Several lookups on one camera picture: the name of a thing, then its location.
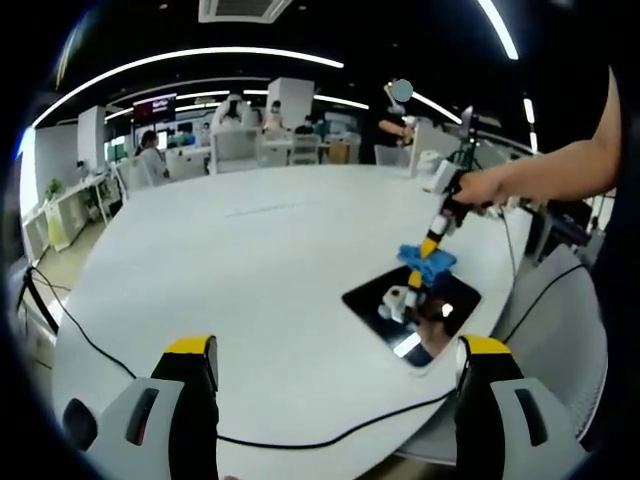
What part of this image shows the black cable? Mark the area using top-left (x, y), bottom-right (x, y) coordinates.
top-left (17, 267), bottom-right (454, 449)

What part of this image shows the white tall apparatus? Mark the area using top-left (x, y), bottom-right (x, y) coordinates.
top-left (214, 92), bottom-right (257, 132)

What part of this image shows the blue cleaning cloth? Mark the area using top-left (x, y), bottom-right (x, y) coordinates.
top-left (397, 243), bottom-right (459, 289)

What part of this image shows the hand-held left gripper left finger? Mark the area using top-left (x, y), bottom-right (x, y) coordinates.
top-left (84, 333), bottom-right (221, 480)

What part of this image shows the dark wall display screen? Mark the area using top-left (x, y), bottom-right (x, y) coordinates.
top-left (132, 92), bottom-right (179, 121)

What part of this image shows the tripod with mounted device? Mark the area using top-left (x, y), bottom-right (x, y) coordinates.
top-left (448, 104), bottom-right (485, 171)

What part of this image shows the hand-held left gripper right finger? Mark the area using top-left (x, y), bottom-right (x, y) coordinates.
top-left (453, 333), bottom-right (591, 480)

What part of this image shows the black glossy tray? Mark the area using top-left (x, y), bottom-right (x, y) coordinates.
top-left (341, 264), bottom-right (484, 371)

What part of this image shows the grey office chair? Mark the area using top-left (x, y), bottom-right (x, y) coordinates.
top-left (399, 244), bottom-right (609, 461)

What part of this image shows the ceiling air vent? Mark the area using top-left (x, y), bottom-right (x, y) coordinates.
top-left (198, 0), bottom-right (294, 24)

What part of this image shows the thin grey cable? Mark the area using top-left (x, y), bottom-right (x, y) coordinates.
top-left (499, 212), bottom-right (519, 286)

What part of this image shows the person's right hand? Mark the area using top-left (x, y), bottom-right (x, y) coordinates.
top-left (457, 169), bottom-right (521, 217)

